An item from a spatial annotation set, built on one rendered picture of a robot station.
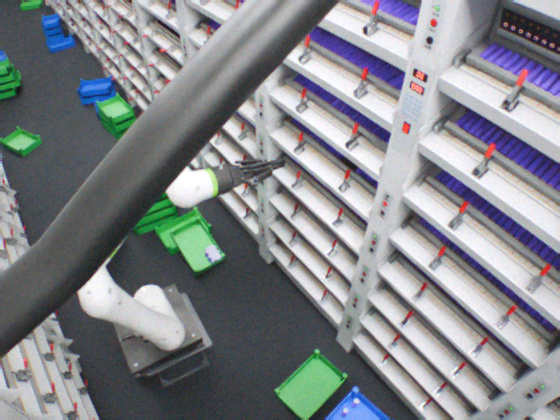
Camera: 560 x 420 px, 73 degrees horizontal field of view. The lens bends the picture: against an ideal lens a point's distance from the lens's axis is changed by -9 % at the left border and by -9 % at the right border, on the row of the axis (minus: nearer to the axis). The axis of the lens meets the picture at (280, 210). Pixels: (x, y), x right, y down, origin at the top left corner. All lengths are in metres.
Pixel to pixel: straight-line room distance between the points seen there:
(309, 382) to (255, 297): 0.56
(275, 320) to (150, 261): 0.85
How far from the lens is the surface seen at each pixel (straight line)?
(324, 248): 1.86
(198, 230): 2.57
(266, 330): 2.25
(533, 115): 1.01
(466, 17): 1.06
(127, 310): 1.40
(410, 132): 1.17
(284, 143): 1.73
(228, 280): 2.42
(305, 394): 2.12
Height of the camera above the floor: 2.01
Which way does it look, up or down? 47 degrees down
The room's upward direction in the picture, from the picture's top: 2 degrees clockwise
